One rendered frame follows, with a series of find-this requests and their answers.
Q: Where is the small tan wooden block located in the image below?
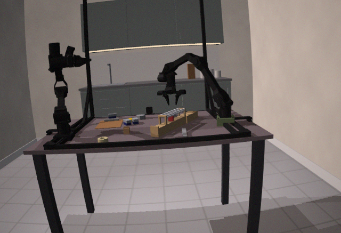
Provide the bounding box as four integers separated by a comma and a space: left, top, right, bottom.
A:
123, 126, 130, 134

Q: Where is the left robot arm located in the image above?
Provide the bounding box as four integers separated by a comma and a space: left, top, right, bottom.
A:
157, 53, 233, 118

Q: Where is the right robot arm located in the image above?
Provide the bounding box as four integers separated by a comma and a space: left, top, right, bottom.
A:
48, 43, 75, 136

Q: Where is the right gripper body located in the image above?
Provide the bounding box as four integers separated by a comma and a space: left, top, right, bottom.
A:
59, 54, 74, 68

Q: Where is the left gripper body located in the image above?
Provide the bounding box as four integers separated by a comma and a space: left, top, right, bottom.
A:
157, 82, 186, 95

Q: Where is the brown clipboard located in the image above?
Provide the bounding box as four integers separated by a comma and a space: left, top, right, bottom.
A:
95, 118, 123, 129

